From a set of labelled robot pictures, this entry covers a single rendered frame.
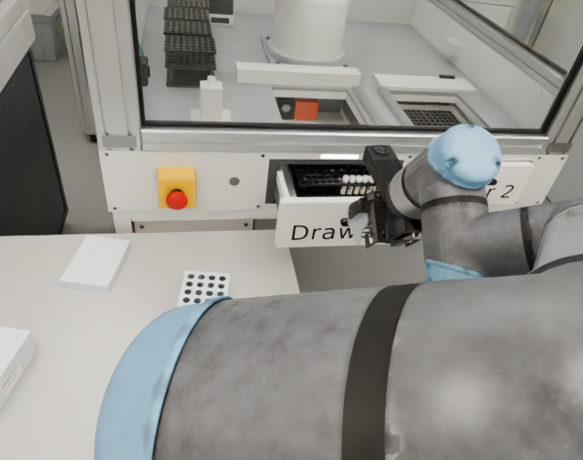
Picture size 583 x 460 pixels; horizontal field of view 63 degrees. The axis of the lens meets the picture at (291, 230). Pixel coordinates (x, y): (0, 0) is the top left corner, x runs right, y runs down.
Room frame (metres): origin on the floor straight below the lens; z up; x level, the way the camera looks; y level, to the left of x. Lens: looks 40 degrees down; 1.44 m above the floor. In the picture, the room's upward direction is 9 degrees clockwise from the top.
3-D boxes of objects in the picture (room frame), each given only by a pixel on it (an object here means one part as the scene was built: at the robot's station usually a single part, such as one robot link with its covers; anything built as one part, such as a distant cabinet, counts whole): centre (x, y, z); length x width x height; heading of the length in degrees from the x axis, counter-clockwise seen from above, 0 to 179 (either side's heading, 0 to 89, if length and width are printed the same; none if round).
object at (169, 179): (0.75, 0.23, 0.88); 0.07 x 0.05 x 0.07; 105
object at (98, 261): (0.62, 0.36, 0.77); 0.13 x 0.09 x 0.02; 2
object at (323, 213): (0.73, -0.11, 0.87); 0.29 x 0.02 x 0.11; 105
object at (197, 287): (0.55, 0.13, 0.78); 0.12 x 0.08 x 0.04; 6
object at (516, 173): (0.94, -0.38, 0.87); 0.29 x 0.02 x 0.11; 105
